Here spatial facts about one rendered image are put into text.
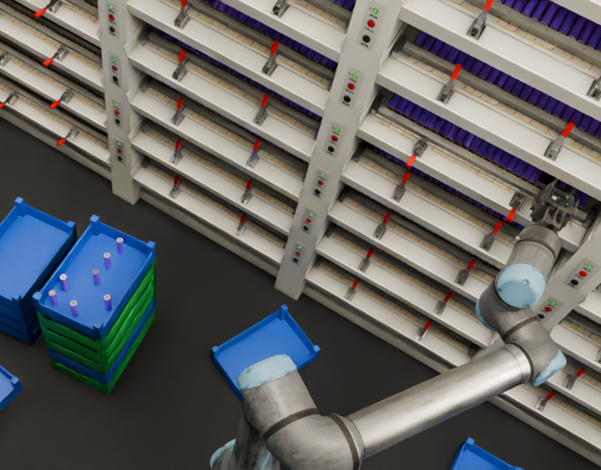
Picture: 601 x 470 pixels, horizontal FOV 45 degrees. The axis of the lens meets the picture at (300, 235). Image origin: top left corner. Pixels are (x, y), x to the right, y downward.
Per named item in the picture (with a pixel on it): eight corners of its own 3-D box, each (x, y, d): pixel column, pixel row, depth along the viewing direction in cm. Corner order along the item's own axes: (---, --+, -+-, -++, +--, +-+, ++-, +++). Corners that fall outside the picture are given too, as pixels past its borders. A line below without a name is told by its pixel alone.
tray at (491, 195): (573, 253, 177) (588, 241, 168) (356, 135, 186) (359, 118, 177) (606, 186, 182) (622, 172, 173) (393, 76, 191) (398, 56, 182)
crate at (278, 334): (244, 407, 234) (247, 397, 228) (209, 357, 241) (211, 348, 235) (316, 359, 248) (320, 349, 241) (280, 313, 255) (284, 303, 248)
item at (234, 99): (310, 164, 203) (311, 143, 190) (130, 64, 212) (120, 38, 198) (347, 107, 208) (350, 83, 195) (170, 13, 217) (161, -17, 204)
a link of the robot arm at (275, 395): (231, 528, 191) (261, 438, 130) (205, 466, 199) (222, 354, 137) (282, 503, 197) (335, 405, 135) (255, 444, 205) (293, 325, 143)
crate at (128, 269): (101, 341, 196) (99, 328, 189) (35, 311, 198) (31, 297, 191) (156, 257, 213) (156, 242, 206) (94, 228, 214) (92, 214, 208)
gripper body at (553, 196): (581, 198, 163) (567, 234, 156) (563, 220, 170) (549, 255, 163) (551, 182, 164) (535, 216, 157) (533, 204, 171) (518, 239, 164)
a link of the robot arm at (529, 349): (299, 492, 125) (582, 357, 152) (268, 427, 131) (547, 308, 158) (288, 510, 135) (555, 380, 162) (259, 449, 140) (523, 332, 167)
